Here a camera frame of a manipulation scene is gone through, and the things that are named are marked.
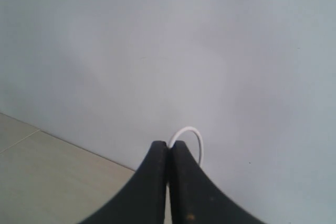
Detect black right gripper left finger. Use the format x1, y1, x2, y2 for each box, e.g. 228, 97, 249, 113
82, 141, 168, 223

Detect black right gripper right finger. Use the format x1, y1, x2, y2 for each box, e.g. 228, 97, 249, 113
170, 141, 262, 224

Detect white wired earphones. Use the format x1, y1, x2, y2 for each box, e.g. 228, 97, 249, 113
169, 126, 204, 166

